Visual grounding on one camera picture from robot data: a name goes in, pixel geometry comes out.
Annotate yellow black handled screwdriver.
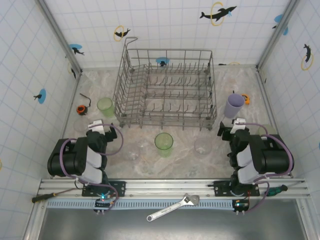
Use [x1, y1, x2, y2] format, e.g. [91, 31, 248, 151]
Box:
[31, 187, 83, 204]

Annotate green handled screwdriver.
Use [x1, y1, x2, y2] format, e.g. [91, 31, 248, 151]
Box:
[265, 180, 306, 197]

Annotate green plastic cup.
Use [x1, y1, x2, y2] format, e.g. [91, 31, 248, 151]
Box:
[154, 132, 174, 158]

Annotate yellow tape measure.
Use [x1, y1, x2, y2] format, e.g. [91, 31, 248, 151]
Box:
[232, 90, 251, 106]

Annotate aluminium frame post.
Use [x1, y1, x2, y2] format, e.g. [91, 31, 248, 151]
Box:
[256, 0, 301, 72]
[37, 0, 83, 76]

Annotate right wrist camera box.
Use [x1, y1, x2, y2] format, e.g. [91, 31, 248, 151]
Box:
[231, 117, 248, 134]

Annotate short green glass cup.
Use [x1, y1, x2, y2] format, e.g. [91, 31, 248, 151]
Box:
[96, 97, 116, 119]

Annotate yellow ring black dolphin sticker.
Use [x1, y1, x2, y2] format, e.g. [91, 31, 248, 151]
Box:
[300, 43, 315, 71]

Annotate grey wire dish rack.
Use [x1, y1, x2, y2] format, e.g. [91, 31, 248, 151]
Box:
[112, 36, 218, 132]

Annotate blue splash sticker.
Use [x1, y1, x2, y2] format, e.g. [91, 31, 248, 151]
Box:
[271, 13, 290, 36]

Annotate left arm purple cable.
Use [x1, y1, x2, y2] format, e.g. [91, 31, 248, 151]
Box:
[60, 123, 125, 213]

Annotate clear stemless glass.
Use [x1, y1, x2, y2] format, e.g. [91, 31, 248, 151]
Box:
[73, 119, 89, 133]
[124, 139, 146, 161]
[193, 136, 213, 156]

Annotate steel adjustable wrench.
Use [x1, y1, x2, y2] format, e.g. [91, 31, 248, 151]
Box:
[146, 192, 201, 223]

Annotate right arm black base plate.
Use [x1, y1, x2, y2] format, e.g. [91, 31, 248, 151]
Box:
[213, 180, 261, 197]

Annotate purple plastic cup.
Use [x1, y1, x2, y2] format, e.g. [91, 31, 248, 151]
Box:
[224, 93, 245, 119]

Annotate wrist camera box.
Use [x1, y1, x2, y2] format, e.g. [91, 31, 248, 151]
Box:
[231, 117, 248, 134]
[87, 119, 106, 135]

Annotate yellow ring black fish sticker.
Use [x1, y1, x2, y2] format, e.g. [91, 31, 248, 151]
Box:
[67, 61, 77, 80]

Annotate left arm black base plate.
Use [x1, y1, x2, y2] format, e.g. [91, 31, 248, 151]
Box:
[81, 180, 127, 198]

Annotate blue disc shark sticker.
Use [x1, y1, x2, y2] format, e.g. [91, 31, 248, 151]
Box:
[68, 43, 85, 56]

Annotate aluminium mounting rail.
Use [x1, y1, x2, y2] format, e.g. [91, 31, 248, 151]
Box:
[37, 177, 311, 200]

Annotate grey steel sheet panel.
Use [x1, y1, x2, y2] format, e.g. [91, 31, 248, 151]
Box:
[37, 199, 310, 240]

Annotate small dolphin yellow ring sticker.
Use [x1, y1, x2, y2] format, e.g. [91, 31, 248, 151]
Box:
[113, 24, 132, 42]

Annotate blue disc diver sticker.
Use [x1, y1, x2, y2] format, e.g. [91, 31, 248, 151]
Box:
[33, 88, 47, 104]

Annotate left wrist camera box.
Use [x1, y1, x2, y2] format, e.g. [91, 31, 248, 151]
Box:
[87, 119, 106, 135]

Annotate aluminium side rail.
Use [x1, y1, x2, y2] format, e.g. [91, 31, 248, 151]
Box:
[256, 67, 293, 178]
[51, 71, 83, 180]

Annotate slotted grey cable duct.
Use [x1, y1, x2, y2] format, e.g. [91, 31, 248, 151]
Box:
[46, 199, 237, 210]

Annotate large dolphin yellow ring sticker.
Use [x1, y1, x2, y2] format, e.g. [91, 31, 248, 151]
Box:
[199, 1, 238, 27]

